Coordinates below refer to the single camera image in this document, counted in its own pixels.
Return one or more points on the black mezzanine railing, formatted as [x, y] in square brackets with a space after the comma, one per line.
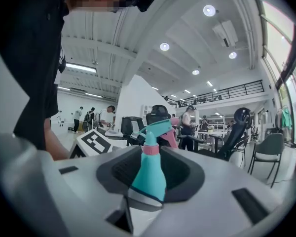
[227, 92]

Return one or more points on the person's black shirt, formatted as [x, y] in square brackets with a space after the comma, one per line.
[32, 65]

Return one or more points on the round ceiling light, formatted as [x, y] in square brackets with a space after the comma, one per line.
[196, 72]
[164, 46]
[233, 55]
[209, 10]

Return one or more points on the white ceiling air conditioner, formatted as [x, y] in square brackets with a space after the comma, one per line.
[225, 32]

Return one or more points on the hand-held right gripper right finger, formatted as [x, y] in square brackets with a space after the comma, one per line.
[185, 179]

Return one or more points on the long ceiling tube light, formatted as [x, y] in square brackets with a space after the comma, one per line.
[81, 67]

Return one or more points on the large window frame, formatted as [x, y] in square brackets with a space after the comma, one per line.
[289, 65]

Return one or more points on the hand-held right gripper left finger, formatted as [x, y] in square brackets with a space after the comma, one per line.
[118, 171]

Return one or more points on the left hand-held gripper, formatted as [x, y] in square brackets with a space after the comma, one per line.
[95, 142]

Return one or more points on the person's left forearm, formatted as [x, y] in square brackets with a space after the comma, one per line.
[55, 144]

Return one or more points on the black reclined office chair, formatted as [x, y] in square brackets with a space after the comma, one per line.
[234, 137]

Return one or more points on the white table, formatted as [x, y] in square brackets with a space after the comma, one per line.
[210, 134]

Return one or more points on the green clothes on rack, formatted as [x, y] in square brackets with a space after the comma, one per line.
[286, 120]

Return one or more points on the teal spray head pink collar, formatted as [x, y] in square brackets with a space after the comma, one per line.
[151, 139]

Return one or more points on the grey-green armchair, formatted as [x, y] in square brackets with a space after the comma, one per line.
[271, 147]

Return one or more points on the black mesh office chair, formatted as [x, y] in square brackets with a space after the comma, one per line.
[158, 113]

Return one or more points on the teal spray bottle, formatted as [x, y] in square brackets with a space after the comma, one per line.
[149, 179]

